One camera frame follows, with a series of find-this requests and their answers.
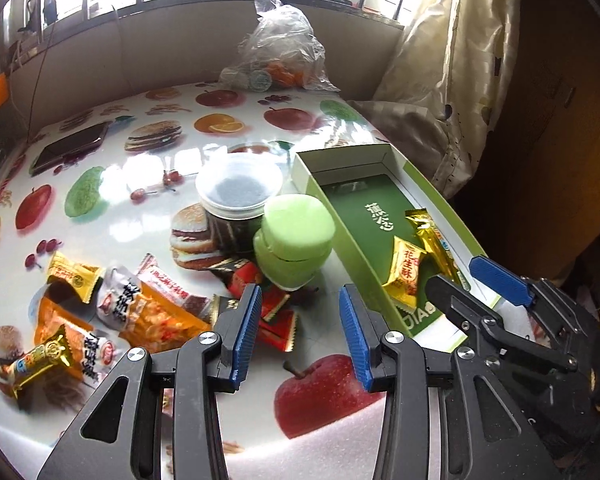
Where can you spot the green cardboard box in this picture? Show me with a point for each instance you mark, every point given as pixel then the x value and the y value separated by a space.
pixel 375 195

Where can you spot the green round container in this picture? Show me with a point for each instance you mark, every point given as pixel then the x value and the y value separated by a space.
pixel 295 230

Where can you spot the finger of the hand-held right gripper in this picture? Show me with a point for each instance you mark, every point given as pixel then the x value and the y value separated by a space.
pixel 445 295
pixel 500 280

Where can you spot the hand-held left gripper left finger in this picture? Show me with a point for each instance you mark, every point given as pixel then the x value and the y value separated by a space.
pixel 245 330

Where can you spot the clear plastic jar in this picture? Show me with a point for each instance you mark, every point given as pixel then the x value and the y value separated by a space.
pixel 240 185

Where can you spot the silver orange konjac packet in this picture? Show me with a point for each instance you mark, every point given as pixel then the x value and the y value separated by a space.
pixel 155 320
pixel 55 320

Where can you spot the black smartphone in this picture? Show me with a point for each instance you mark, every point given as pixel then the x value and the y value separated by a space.
pixel 70 147

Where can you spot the yellow red peanut candy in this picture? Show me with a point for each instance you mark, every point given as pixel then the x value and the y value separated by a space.
pixel 405 270

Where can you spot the dark windowsill object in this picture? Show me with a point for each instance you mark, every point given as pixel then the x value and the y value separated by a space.
pixel 51 2

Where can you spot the red black candy packet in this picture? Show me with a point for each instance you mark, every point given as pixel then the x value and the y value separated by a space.
pixel 235 275
pixel 277 325
pixel 227 307

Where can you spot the brown wooden cabinet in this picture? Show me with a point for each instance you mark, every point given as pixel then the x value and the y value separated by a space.
pixel 555 110

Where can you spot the clear plastic bag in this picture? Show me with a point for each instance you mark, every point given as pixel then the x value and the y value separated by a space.
pixel 280 35

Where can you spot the cream patterned curtain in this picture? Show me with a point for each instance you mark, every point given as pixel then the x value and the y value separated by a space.
pixel 455 60

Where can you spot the gold candy with blue label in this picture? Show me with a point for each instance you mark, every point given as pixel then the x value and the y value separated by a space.
pixel 40 360

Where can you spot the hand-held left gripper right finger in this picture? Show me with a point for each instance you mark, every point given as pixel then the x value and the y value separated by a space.
pixel 355 340

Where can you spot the white nougat bar packet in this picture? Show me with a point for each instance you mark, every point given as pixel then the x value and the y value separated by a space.
pixel 152 272

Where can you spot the gold stick snack packet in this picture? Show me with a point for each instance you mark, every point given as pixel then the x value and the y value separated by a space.
pixel 430 240

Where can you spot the fruit printed tablecloth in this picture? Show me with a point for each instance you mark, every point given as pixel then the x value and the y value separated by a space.
pixel 110 210

